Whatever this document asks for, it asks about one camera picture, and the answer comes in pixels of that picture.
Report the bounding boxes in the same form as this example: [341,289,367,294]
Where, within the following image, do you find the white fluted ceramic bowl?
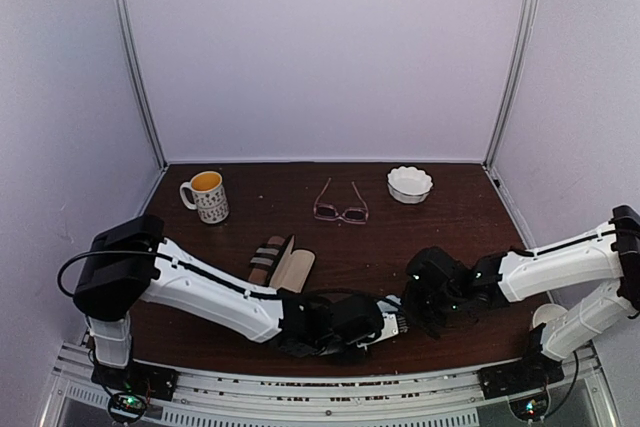
[387,166,434,205]

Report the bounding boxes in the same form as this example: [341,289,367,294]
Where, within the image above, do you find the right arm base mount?
[478,360,564,423]

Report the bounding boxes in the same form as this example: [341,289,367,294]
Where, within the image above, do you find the white paper cup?
[530,303,567,330]

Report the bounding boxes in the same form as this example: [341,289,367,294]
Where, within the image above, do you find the white floral mug yellow inside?
[179,171,230,225]

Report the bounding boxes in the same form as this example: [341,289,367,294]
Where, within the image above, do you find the brown plaid glasses case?
[248,236,285,286]

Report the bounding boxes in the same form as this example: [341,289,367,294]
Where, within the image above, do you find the right aluminium frame post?
[483,0,539,171]

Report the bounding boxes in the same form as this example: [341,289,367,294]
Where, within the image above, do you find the left aluminium frame post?
[114,0,168,170]

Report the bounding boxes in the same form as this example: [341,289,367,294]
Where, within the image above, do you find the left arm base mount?
[91,361,179,424]

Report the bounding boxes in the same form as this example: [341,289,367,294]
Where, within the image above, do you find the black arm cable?
[56,246,406,318]
[542,341,584,413]

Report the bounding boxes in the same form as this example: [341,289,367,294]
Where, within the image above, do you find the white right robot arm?
[402,205,639,389]

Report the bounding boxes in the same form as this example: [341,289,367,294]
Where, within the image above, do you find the pink frame sunglasses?
[312,177,370,225]

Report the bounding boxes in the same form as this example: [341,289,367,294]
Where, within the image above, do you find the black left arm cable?
[56,246,406,318]

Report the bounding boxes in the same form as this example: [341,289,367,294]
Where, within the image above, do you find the black quilted glasses case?
[267,235,316,293]

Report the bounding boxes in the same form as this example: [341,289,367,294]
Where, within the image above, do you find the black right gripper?
[398,281,463,327]

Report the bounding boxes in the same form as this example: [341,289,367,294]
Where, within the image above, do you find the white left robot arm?
[68,215,400,391]

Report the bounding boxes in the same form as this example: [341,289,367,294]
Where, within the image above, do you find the front aluminium rail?
[35,347,622,426]

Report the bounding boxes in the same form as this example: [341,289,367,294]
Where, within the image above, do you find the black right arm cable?
[542,341,584,413]

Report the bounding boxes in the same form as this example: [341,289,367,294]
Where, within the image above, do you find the aluminium frame post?
[483,0,539,171]
[114,0,168,170]

